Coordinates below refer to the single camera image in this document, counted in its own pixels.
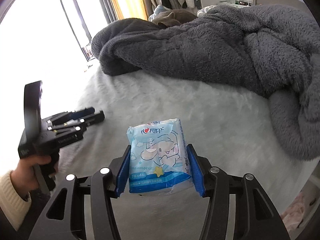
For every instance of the blue tissue pack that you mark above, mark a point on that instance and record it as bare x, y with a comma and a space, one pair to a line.
158, 159

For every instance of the person's left hand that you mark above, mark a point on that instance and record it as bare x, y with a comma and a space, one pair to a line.
23, 177

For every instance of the grey mattress bed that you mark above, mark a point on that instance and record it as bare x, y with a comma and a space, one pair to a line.
229, 126

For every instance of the grey cat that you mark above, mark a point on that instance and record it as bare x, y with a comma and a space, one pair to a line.
172, 18

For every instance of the cream sweater left sleeve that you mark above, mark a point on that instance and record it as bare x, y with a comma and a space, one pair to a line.
13, 206

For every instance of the window door frame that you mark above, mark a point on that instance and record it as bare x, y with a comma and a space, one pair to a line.
78, 27

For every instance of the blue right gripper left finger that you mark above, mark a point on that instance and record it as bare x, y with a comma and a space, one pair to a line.
123, 165

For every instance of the dark grey fleece blanket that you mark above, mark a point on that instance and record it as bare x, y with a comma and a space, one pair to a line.
272, 50

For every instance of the light blue patterned blanket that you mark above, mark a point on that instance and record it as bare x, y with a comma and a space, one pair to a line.
160, 9

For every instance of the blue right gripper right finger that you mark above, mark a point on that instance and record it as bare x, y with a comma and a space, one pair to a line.
197, 170

